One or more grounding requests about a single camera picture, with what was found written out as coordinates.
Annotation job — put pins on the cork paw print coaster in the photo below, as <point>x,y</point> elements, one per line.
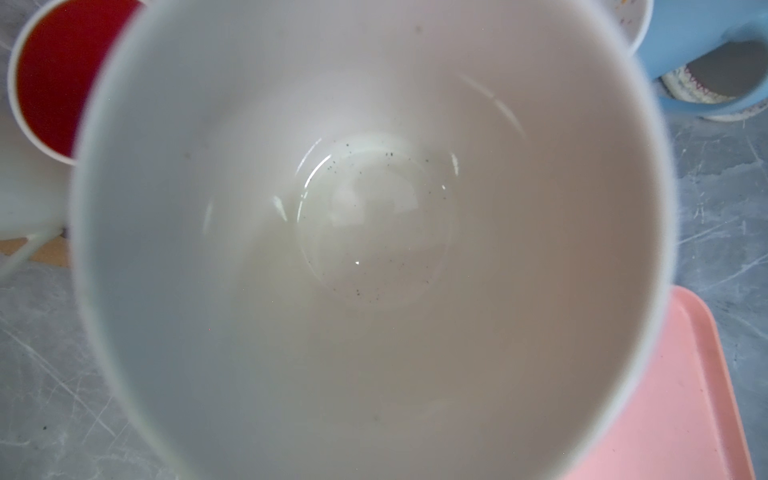
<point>55,252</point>

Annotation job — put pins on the red inside mug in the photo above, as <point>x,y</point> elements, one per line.
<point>54,63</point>

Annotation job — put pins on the pink tray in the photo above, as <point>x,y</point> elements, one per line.
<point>682,421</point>

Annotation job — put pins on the cream mug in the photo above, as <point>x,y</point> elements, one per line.
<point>633,17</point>

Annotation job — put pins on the white mug purple handle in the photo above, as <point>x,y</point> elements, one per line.
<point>372,239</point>

